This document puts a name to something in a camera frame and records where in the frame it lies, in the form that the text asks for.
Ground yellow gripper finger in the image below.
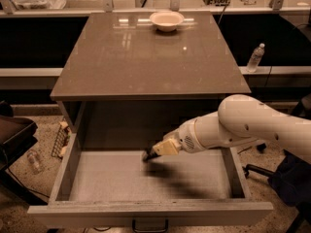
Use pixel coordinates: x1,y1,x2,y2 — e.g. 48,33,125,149
153,139,181,155
163,129,179,140

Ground dark rxbar chocolate wrapper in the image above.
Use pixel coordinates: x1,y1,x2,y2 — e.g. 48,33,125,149
142,150,158,162

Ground black office chair base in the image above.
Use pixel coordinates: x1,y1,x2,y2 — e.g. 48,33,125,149
242,94,311,233

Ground clear plastic water bottle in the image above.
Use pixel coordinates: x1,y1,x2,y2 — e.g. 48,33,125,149
247,43,265,73

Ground black drawer handle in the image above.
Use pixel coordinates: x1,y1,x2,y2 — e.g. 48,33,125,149
131,219,169,233

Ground open grey top drawer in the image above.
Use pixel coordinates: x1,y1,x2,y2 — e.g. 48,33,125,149
28,101,273,228

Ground dark blue cloth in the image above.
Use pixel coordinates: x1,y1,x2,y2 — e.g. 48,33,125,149
268,152,311,213

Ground grey cabinet with glossy top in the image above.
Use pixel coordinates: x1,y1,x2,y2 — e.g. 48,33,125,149
50,11,252,138

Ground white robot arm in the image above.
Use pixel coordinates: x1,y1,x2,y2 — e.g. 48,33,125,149
152,94,311,163

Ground black cable on floor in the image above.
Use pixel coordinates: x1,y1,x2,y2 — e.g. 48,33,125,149
237,144,257,155

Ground white bowl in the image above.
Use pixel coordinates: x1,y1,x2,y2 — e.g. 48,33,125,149
150,12,184,32

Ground plastic bottle on floor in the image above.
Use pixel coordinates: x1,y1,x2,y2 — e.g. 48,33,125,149
27,150,44,174

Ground wire basket on floor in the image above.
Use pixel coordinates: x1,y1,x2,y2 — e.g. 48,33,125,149
52,120,71,159

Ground black chair at left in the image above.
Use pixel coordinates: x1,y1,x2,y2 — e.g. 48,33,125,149
0,101,47,206

